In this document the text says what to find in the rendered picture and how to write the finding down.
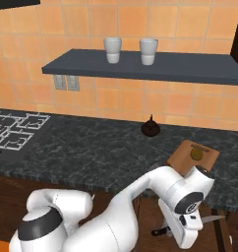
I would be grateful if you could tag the brown wooden drawer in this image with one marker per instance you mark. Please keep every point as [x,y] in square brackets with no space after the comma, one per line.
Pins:
[222,234]

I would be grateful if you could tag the dark brown round teapot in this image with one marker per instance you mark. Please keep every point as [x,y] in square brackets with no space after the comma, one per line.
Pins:
[150,128]

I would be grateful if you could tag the dark grey wall shelf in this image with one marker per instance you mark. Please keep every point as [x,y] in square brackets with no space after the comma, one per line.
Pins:
[176,67]

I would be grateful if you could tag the brown wooden cutting board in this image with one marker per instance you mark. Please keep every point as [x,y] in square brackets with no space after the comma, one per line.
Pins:
[183,157]

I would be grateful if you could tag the white cup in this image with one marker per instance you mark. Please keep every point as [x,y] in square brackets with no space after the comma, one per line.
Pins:
[148,50]
[112,49]

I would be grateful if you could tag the black hob with grey grates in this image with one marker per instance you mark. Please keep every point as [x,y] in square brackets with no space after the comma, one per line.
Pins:
[12,131]

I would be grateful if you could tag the dark extractor hood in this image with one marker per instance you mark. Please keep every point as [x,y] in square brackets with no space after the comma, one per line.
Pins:
[12,3]

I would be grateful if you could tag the olive green avocado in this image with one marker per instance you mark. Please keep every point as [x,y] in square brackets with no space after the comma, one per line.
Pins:
[196,154]

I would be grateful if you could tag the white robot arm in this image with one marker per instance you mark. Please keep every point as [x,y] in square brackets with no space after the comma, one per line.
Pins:
[111,226]

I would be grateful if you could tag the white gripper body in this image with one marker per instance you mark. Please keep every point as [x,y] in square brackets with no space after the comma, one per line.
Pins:
[176,229]

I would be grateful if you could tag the grey wall socket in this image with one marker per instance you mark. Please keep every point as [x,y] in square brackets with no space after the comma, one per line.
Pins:
[73,83]
[59,82]

